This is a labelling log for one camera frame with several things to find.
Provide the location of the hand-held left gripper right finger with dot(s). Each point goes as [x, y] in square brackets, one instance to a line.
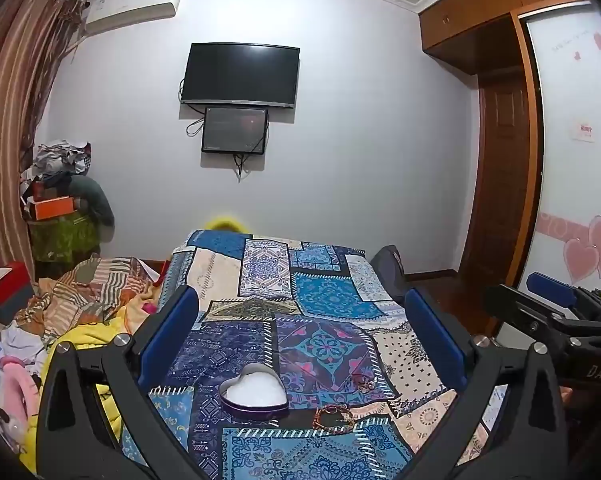
[430, 330]

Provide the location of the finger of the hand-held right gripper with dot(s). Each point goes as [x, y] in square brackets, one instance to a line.
[525, 307]
[550, 287]

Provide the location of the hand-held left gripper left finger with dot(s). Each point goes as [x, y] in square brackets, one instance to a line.
[173, 330]

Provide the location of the heart-shaped tin box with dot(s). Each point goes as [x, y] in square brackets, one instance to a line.
[253, 396]

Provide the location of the yellow blanket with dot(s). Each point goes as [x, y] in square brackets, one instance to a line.
[98, 325]

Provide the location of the striped orange blanket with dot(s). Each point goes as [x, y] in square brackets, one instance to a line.
[88, 285]

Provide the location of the white heart-print sliding door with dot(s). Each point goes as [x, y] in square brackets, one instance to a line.
[575, 185]

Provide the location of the yellow plastic object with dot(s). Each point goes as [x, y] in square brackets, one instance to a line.
[224, 223]

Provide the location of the blue patchwork blanket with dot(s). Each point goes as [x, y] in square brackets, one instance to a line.
[310, 310]

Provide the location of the brown wooden door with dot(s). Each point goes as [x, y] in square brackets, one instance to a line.
[498, 175]

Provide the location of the green patterned box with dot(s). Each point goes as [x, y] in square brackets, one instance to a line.
[63, 237]

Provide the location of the pink plush cloth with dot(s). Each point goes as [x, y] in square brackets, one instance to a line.
[18, 377]

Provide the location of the red box with white lid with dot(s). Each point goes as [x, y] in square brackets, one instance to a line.
[8, 292]

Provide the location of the orange box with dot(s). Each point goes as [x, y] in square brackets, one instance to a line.
[54, 208]

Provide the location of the cartoon print sheet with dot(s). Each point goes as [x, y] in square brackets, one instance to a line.
[0, 410]

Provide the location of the pile of clothes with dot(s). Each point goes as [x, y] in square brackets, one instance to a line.
[55, 162]

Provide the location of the striped brown curtain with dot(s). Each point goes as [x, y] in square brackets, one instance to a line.
[10, 110]

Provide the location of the wooden overhead cabinet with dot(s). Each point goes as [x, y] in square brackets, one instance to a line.
[480, 15]

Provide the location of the white air conditioner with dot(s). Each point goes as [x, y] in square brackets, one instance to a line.
[130, 7]

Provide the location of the small black wall monitor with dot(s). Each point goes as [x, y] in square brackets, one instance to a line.
[235, 129]

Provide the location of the black wall television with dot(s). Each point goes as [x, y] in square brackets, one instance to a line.
[239, 75]

